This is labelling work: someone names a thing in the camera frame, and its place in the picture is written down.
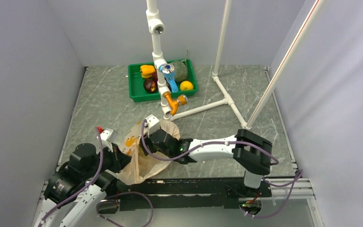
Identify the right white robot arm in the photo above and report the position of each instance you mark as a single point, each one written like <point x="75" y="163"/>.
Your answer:
<point x="251" y="151"/>

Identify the yellow fake lemon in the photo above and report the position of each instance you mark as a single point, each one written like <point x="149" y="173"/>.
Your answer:
<point x="186" y="86"/>

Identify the dark red fake apple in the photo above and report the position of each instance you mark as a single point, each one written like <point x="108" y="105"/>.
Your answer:
<point x="150" y="86"/>

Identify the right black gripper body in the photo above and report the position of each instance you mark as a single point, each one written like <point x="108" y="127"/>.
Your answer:
<point x="153" y="149"/>

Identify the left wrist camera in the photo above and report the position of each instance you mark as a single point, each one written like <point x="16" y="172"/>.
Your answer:
<point x="107" y="137"/>

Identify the blue tap handle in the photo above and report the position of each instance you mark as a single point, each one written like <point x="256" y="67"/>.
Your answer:
<point x="168" y="71"/>

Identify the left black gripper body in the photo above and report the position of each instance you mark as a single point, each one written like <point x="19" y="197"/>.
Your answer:
<point x="111" y="158"/>

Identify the dark red fruit in tray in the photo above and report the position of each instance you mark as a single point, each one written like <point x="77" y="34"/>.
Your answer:
<point x="154" y="77"/>

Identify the white pole with red stripe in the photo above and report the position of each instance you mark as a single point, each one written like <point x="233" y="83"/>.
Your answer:
<point x="286" y="58"/>

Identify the white PVC pipe frame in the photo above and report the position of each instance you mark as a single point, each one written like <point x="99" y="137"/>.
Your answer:
<point x="156" y="28"/>

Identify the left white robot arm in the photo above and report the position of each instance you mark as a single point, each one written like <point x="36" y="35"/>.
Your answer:
<point x="80" y="183"/>

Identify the green fake melon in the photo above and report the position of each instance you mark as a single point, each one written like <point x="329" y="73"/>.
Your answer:
<point x="181" y="71"/>

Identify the translucent orange plastic bag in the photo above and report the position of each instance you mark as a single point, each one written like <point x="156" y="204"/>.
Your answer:
<point x="141" y="167"/>

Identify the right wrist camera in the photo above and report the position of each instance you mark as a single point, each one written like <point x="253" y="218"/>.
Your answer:
<point x="151" y="125"/>

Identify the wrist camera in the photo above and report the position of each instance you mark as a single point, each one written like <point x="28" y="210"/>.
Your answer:
<point x="151" y="125"/>
<point x="107" y="137"/>

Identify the yellow fake bell pepper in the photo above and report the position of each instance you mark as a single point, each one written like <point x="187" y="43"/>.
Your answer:
<point x="147" y="71"/>

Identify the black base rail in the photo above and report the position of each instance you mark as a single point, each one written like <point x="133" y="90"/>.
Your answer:
<point x="225" y="192"/>

